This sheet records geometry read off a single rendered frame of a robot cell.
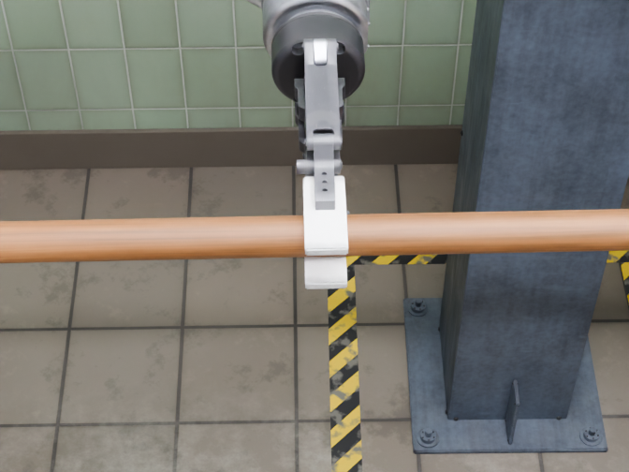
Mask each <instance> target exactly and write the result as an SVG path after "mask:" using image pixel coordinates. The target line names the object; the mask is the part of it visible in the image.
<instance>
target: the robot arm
mask: <svg viewBox="0 0 629 472"><path fill-rule="evenodd" d="M246 1H248V2H250V3H252V4H254V5H256V6H257V7H260V8H262V12H263V42H264V46H265V48H266V50H267V52H268V54H269V55H270V57H271V75H272V78H273V81H274V83H275V85H276V87H277V88H278V89H279V90H280V92H281V93H282V94H283V95H285V96H286V97H288V98H289V99H291V100H293V101H295V123H296V125H297V126H298V127H299V149H300V151H301V152H303V153H304V154H302V158H303V159H300V160H297V174H305V177H304V178H303V208H304V212H303V215H304V241H305V255H307V256H325V255H346V254H348V238H347V221H346V215H347V214H349V211H347V210H346V204H345V188H344V177H343V176H338V173H341V169H342V168H343V162H341V159H340V151H341V150H342V147H343V131H342V124H343V123H344V102H343V100H344V99H346V98H348V97H349V96H351V95H352V94H353V93H354V92H355V91H356V90H357V89H358V88H359V86H360V85H361V83H362V81H363V78H364V74H365V60H364V53H365V52H366V51H367V48H369V44H368V26H369V25H370V0H246ZM304 122H305V123H304ZM305 132H306V134H305ZM304 263H305V288H307V289H325V288H347V272H346V257H308V258H304Z"/></svg>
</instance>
